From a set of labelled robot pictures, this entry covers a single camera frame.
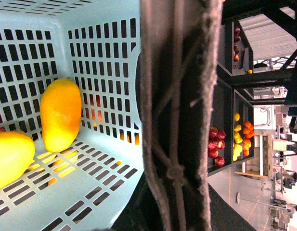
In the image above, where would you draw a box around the brown basket handle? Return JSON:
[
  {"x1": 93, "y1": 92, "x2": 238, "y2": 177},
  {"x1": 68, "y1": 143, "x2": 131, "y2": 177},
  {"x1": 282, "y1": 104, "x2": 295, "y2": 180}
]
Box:
[{"x1": 140, "y1": 0, "x2": 223, "y2": 231}]

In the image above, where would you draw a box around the orange yellow mango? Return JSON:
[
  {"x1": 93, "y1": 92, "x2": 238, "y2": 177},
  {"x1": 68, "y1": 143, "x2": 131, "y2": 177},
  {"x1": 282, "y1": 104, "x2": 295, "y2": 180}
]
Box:
[{"x1": 40, "y1": 78, "x2": 82, "y2": 153}]

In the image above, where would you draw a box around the yellow lemon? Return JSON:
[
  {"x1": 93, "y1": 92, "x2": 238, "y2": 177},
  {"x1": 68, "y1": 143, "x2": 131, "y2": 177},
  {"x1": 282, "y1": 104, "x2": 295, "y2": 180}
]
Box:
[{"x1": 0, "y1": 131, "x2": 35, "y2": 189}]

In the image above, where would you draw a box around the light blue plastic basket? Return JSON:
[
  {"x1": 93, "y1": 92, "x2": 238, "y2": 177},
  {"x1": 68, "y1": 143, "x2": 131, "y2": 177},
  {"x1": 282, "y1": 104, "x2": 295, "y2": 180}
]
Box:
[{"x1": 0, "y1": 0, "x2": 143, "y2": 231}]

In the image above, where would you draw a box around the black fruit display shelf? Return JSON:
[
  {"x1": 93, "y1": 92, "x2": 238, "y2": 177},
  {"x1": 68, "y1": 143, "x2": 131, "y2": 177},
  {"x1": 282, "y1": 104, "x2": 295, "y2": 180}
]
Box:
[{"x1": 208, "y1": 21, "x2": 254, "y2": 176}]

